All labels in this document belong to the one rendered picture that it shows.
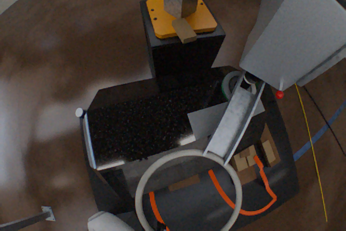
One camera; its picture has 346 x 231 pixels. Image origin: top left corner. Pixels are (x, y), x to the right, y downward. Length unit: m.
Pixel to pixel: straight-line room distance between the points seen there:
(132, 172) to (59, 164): 1.36
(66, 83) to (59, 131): 0.64
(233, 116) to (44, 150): 2.13
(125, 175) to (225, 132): 0.57
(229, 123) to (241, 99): 0.12
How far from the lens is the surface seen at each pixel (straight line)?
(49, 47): 2.99
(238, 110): 0.74
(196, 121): 0.81
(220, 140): 0.74
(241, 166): 1.57
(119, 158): 0.82
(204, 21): 1.27
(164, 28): 1.17
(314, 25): 0.46
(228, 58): 2.11
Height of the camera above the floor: 1.61
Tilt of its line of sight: 72 degrees down
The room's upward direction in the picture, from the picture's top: 4 degrees clockwise
